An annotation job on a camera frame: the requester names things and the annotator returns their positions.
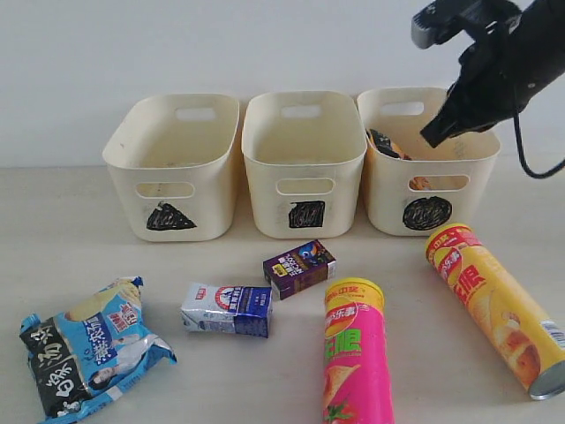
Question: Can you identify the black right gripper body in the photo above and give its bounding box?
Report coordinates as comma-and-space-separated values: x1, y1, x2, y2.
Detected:
449, 1, 564, 121

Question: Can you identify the black orange snack bag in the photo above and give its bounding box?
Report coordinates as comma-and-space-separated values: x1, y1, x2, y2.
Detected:
365, 129, 412, 161

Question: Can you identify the purple drink carton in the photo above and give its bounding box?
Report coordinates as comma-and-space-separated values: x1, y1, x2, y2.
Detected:
262, 239, 336, 300

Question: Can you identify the white blue milk carton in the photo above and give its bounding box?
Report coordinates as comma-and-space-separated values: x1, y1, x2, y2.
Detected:
180, 283, 273, 338

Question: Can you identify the blue noodle snack bag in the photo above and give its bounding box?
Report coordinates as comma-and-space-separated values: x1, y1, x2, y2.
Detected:
19, 276, 177, 423

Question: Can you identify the cream bin with circle mark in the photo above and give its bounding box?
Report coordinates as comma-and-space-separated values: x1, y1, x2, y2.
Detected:
357, 87, 501, 237

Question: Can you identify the cream bin with square mark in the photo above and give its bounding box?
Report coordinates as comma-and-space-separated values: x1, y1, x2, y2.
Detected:
241, 91, 367, 239

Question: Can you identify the yellow Lays chips can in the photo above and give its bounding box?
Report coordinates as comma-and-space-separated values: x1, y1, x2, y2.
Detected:
426, 223, 564, 400

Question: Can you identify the pink Lays chips can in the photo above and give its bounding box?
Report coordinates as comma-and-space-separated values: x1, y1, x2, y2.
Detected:
321, 277, 396, 424

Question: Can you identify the cream bin with triangle mark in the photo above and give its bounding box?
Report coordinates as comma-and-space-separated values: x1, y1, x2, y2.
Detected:
102, 94, 240, 242

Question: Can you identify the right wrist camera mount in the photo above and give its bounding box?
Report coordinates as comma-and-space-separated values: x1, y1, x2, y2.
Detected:
411, 0, 522, 49

